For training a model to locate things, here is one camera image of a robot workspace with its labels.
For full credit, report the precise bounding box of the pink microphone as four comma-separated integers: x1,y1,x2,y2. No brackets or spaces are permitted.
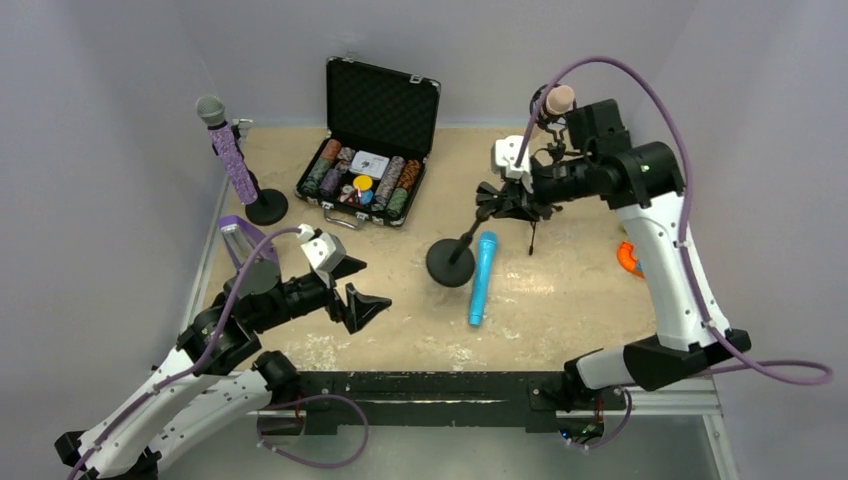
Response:
543,85,576,115

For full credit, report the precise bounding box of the black round-base clip stand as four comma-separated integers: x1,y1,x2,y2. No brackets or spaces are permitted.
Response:
215,119,290,228

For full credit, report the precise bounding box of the purple glitter microphone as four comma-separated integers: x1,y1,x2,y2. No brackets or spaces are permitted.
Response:
195,95,259,205

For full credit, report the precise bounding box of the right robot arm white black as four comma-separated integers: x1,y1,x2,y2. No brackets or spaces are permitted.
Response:
477,100,752,398

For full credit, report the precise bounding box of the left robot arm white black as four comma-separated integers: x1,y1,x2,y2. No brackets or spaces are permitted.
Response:
55,256,392,479

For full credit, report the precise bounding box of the blue microphone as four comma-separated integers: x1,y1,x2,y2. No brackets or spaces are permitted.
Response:
468,231,498,328

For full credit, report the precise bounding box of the purple metronome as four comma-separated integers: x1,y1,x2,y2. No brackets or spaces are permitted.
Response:
218,215,266,272

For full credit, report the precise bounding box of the yellow dealer chip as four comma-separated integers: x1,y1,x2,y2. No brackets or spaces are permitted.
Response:
352,175,374,191

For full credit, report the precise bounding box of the orange toy piece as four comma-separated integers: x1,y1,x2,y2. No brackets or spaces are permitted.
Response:
616,241,644,278

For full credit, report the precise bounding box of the white card deck box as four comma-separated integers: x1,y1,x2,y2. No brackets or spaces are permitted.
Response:
349,150,391,180

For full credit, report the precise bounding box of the black poker chip case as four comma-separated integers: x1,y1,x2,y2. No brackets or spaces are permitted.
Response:
294,56,442,230

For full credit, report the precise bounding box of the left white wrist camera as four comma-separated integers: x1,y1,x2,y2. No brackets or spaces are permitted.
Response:
297,224,347,273

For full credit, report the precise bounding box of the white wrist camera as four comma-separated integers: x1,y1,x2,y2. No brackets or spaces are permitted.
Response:
491,135,533,192
297,224,347,273

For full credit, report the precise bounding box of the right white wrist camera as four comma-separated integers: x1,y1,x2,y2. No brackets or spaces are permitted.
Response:
491,135,533,192

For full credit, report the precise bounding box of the black tripod shock-mount stand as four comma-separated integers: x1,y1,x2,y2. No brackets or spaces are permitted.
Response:
526,82,578,257

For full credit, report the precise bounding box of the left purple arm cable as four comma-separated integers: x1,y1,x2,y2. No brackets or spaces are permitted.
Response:
66,226,306,480

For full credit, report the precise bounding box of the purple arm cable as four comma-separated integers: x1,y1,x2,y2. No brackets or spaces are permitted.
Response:
66,226,306,480
515,55,835,388

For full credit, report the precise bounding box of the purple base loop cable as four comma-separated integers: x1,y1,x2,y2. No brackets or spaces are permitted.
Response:
256,394,370,470

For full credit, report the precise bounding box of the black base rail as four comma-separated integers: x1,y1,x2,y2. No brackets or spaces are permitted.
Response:
270,371,626,435

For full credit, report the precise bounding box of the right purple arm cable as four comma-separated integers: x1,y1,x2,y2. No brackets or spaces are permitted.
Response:
515,55,835,388

